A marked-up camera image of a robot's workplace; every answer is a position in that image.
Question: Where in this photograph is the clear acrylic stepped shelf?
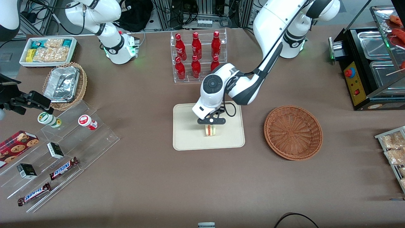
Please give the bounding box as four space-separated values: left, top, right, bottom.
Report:
0 100 120 213

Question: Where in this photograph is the white snack bin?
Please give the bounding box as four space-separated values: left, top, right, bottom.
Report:
19 37 78 69

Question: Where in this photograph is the clear acrylic bottle rack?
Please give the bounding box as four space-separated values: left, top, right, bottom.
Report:
170 28 228 84

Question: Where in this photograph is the red capped white bottle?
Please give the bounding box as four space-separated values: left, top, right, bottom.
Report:
78 114 98 131

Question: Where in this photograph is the aluminium foil container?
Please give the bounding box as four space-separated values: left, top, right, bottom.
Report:
43 66 80 103

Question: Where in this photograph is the small tan wicker basket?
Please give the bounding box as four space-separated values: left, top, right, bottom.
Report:
42 62 88 111

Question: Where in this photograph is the snickers chocolate bar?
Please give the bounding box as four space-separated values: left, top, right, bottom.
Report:
17 182 51 207
49 157 79 181

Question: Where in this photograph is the beige plastic tray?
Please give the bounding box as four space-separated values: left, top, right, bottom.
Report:
172 102 246 151

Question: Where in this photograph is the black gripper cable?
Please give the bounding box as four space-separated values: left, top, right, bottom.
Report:
218 101 237 118

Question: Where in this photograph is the black glass food warmer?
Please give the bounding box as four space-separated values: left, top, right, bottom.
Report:
328 0 405 111

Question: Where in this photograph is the red cola bottle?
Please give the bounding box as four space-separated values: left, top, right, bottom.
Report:
211 31 221 58
210 56 221 73
175 56 186 80
191 32 203 60
191 55 202 79
175 33 187 61

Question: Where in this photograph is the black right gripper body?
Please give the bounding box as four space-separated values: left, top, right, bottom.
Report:
0 74 21 107

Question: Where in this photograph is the grey wire rack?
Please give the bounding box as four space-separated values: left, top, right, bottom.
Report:
375 126 405 194

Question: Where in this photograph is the steel warmer pan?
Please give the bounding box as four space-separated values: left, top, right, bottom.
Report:
369 60 405 90
357 31 393 60

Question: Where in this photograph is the black cable loop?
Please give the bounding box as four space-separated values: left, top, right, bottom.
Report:
273 212 320 228

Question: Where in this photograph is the round brown wicker basket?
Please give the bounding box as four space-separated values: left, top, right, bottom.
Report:
264 105 323 161

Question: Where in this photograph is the black bag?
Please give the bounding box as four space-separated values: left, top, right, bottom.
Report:
115 0 156 32

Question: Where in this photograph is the clear bag of puffed snacks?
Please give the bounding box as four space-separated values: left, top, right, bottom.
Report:
44 38 64 48
33 47 69 63

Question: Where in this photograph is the green capped white bottle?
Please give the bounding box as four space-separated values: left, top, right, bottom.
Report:
37 111 62 129

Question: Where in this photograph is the red cookie box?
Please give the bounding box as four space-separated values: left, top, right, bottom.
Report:
0 130 40 168

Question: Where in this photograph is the small black carton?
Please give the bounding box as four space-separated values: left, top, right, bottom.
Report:
47 142 65 159
16 163 38 180

